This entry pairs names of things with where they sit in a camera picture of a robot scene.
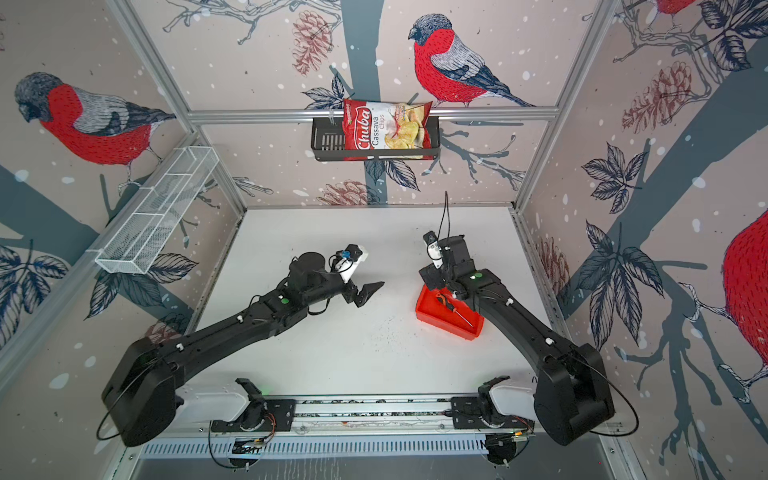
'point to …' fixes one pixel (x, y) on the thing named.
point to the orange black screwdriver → (451, 308)
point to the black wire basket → (328, 144)
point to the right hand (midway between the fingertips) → (439, 263)
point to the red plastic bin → (443, 310)
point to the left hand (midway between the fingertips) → (370, 268)
